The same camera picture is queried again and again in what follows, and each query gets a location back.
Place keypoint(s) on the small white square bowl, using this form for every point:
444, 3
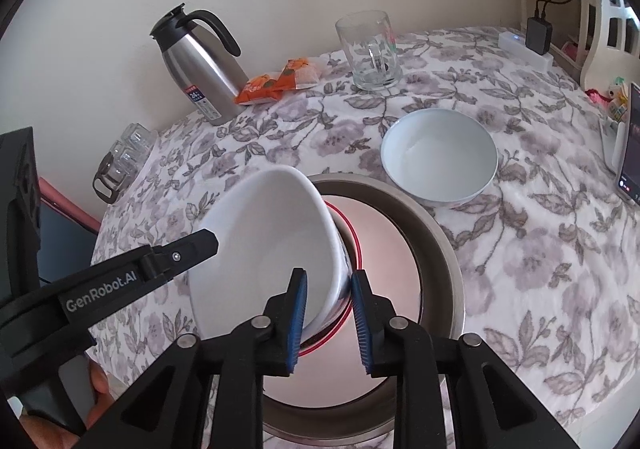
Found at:
266, 225

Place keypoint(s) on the stainless steel plate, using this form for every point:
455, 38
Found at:
442, 314

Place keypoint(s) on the strawberry pattern red-rim bowl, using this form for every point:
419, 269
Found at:
350, 268

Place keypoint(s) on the white plate black rim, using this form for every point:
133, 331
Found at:
380, 308

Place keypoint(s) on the glass teapot black handle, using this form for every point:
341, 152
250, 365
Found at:
109, 180

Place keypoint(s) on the person's left hand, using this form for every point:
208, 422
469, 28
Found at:
46, 435

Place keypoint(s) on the stainless steel thermos jug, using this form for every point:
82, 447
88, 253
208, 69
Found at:
200, 54

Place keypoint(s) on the small clear glass cups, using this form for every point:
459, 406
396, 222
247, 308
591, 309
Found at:
130, 152

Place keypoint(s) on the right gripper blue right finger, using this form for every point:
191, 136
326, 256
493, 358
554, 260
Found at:
370, 328

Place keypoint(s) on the smartphone on stand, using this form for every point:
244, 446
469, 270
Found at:
628, 179

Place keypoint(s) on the large light blue bowl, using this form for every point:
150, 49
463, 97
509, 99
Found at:
439, 155

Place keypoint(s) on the orange snack packet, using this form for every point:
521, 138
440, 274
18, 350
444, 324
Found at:
297, 75

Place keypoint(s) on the clear glass mug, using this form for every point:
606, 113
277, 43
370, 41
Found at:
369, 45

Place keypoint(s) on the white power strip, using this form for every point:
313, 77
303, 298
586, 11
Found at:
514, 44

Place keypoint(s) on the white lattice chair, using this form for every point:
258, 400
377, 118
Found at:
608, 43

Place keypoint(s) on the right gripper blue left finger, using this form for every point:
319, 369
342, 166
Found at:
294, 316

